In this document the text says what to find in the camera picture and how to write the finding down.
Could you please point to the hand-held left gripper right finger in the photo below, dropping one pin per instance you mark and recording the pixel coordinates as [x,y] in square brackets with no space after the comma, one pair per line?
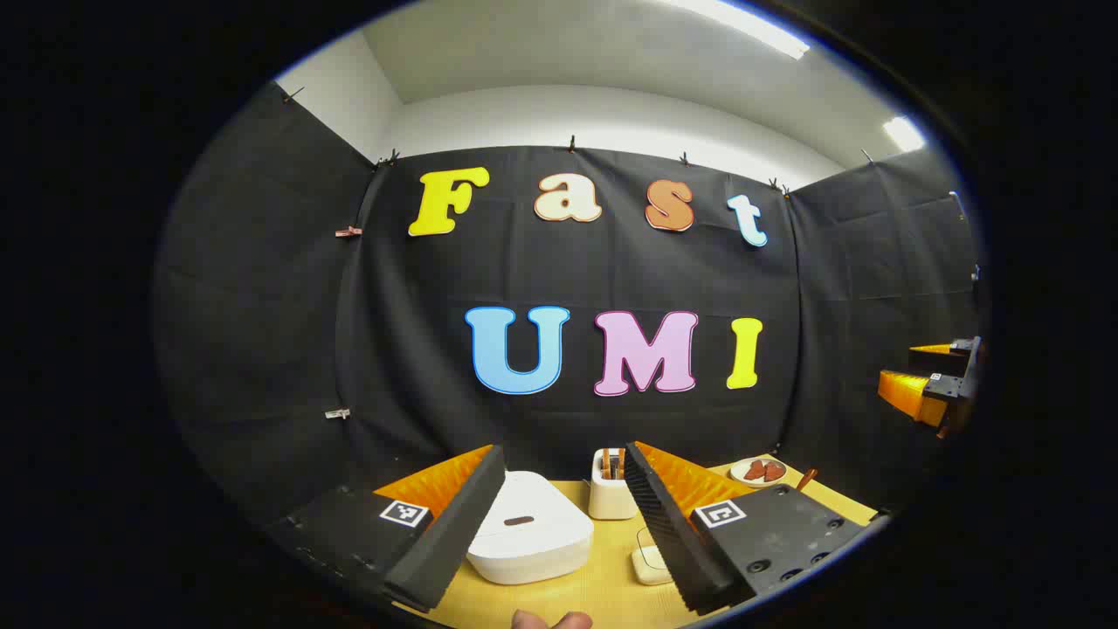
[672,542]

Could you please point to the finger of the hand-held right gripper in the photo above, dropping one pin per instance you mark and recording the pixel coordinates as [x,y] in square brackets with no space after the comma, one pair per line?
[917,393]
[943,360]

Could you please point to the white toaster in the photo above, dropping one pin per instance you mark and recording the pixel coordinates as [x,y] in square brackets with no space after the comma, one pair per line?
[611,498]

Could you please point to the small ceiling light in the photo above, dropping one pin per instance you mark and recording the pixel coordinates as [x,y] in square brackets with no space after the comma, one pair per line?
[903,134]

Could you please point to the round white plate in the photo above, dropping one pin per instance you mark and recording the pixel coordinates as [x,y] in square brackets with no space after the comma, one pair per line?
[738,476]

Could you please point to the toasted bread slice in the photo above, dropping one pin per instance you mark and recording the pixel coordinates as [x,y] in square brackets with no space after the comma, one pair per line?
[617,463]
[605,463]

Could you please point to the clear plastic tray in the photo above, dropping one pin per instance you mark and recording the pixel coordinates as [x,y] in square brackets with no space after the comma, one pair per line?
[646,546]

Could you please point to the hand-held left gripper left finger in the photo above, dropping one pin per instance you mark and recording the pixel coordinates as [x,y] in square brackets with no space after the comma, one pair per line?
[454,524]

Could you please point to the red meat slice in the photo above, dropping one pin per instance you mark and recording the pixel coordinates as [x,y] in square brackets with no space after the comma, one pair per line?
[775,472]
[755,470]

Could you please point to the black backdrop cloth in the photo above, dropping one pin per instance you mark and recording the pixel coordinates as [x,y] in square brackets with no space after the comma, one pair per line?
[437,349]

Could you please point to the white rice cooker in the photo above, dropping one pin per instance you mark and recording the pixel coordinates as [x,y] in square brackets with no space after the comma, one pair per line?
[533,542]

